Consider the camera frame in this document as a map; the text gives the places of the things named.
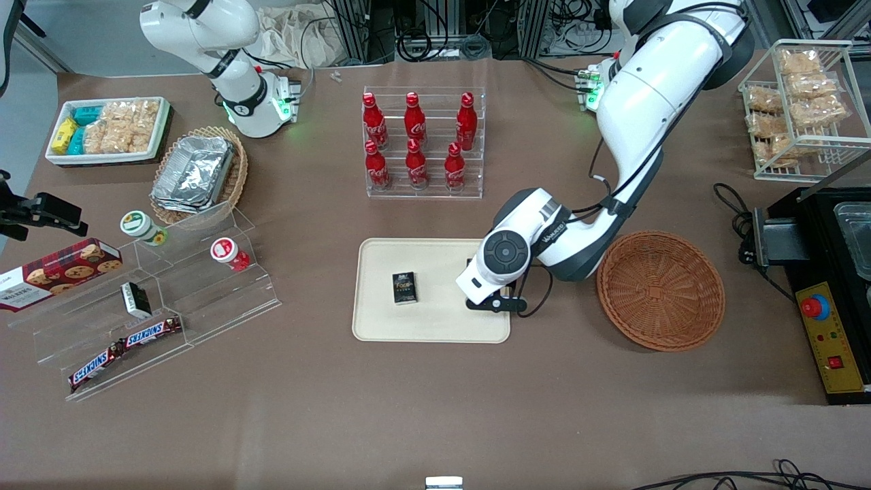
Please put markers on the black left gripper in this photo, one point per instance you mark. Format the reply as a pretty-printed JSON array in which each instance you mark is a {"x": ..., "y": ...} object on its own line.
[{"x": 469, "y": 261}]

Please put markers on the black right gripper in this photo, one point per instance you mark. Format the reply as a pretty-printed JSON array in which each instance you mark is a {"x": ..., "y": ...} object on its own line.
[{"x": 41, "y": 207}]

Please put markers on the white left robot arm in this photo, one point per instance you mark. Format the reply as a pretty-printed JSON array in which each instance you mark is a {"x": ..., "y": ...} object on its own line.
[{"x": 646, "y": 102}]

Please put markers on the beige plastic tray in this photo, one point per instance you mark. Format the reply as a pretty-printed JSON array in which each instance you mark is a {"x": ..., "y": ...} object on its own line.
[{"x": 435, "y": 320}]

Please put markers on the brown wicker basket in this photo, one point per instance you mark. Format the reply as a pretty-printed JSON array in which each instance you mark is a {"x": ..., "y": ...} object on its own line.
[{"x": 660, "y": 292}]

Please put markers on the light tan wicker basket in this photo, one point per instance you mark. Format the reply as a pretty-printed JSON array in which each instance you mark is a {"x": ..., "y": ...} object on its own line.
[{"x": 237, "y": 177}]

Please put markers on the red tartan cookie box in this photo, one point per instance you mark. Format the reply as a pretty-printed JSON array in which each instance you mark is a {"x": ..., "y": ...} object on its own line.
[{"x": 58, "y": 272}]

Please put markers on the teal snack packet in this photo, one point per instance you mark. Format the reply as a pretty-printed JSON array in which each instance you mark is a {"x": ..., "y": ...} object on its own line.
[
  {"x": 77, "y": 141},
  {"x": 87, "y": 115}
]

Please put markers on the yellow snack packet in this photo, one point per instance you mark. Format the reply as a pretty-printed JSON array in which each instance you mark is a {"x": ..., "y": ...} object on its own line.
[{"x": 64, "y": 136}]

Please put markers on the green lid yogurt cup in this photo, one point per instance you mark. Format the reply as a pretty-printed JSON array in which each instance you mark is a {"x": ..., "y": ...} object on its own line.
[{"x": 138, "y": 225}]

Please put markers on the small black box with print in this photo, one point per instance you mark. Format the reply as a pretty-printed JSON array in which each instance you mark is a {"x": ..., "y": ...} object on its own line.
[{"x": 405, "y": 288}]

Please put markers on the clear bag of rice crackers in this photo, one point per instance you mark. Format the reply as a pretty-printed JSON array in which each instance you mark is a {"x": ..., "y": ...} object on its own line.
[
  {"x": 133, "y": 112},
  {"x": 119, "y": 138}
]

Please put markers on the small black and white box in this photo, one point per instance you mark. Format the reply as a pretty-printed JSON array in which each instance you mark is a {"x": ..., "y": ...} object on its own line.
[{"x": 136, "y": 300}]

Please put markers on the clear acrylic bottle rack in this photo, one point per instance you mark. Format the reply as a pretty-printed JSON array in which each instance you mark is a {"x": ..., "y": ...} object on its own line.
[{"x": 435, "y": 184}]

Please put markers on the red cola bottle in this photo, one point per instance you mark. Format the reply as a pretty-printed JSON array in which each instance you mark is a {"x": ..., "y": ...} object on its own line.
[
  {"x": 414, "y": 121},
  {"x": 467, "y": 122},
  {"x": 375, "y": 122},
  {"x": 454, "y": 170},
  {"x": 377, "y": 169},
  {"x": 416, "y": 167}
]

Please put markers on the white rectangular snack bin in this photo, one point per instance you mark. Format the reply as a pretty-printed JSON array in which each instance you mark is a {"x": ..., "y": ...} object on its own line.
[{"x": 163, "y": 126}]

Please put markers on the stacked aluminium foil containers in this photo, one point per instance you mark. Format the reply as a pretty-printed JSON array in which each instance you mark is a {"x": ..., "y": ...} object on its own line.
[{"x": 194, "y": 173}]

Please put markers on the Snickers chocolate bar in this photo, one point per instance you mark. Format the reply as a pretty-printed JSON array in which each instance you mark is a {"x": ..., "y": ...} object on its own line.
[
  {"x": 95, "y": 367},
  {"x": 152, "y": 332}
]

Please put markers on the clear acrylic stepped shelf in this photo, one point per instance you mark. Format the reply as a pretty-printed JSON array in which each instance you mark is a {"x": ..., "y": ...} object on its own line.
[{"x": 204, "y": 299}]

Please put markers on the red lid yogurt cup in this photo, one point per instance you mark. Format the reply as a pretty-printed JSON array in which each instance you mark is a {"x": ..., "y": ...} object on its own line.
[{"x": 226, "y": 252}]

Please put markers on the small white device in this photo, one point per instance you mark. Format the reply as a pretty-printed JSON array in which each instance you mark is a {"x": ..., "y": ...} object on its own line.
[{"x": 444, "y": 483}]

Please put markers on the white power strip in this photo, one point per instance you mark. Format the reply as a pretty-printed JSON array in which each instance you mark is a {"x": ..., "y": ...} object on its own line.
[{"x": 578, "y": 37}]

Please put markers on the white cloth bag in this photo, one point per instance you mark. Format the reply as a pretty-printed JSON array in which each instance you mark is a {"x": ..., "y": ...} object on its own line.
[{"x": 292, "y": 34}]

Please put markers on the clear bag of fried snacks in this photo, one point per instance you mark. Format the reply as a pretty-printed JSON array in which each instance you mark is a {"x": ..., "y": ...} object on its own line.
[
  {"x": 820, "y": 111},
  {"x": 799, "y": 61},
  {"x": 763, "y": 124},
  {"x": 776, "y": 151},
  {"x": 765, "y": 99},
  {"x": 813, "y": 86}
]

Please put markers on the black appliance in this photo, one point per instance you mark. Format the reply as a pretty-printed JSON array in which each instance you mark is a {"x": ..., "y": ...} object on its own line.
[{"x": 816, "y": 231}]

